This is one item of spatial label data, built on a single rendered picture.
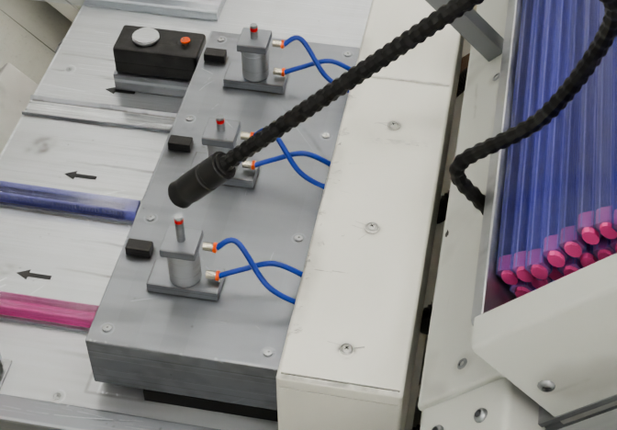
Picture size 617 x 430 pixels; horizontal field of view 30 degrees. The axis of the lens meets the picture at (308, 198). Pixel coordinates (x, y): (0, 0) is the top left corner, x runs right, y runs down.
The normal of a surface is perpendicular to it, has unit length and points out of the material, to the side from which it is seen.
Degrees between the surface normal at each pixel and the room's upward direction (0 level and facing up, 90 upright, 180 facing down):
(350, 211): 44
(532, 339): 90
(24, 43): 0
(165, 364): 90
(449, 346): 90
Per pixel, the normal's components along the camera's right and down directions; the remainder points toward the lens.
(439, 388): -0.71, -0.58
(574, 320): -0.18, 0.70
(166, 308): 0.00, -0.70
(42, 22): 0.68, -0.41
